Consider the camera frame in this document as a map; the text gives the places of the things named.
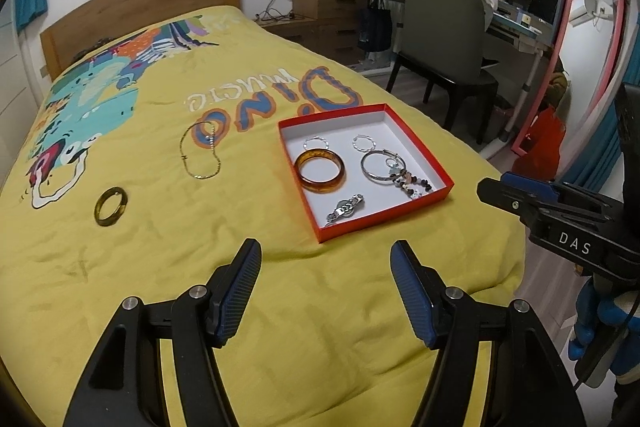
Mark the red bag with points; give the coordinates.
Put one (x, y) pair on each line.
(542, 145)

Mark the white desk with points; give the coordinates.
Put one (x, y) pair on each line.
(530, 27)

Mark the pink framed mirror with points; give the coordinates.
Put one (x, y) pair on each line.
(587, 45)

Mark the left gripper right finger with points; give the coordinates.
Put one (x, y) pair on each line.
(528, 384)

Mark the yellow dinosaur bedspread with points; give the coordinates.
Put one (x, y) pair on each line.
(184, 117)

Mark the red jewelry box tray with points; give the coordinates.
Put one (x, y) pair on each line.
(358, 167)

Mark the white wardrobe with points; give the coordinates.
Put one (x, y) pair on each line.
(18, 106)

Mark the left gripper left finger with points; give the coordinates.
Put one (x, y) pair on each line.
(122, 383)

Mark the wooden drawer chest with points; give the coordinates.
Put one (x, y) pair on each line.
(327, 27)

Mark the dark olive bangle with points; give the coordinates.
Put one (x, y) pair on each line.
(110, 206)

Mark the grey desk chair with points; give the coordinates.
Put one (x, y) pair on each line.
(442, 41)

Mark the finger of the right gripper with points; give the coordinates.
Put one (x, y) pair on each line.
(541, 190)
(522, 205)

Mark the amber bangle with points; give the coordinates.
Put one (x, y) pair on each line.
(319, 170)

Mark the wooden headboard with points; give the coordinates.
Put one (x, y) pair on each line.
(98, 20)

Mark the silver wristwatch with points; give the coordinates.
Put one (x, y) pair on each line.
(345, 209)

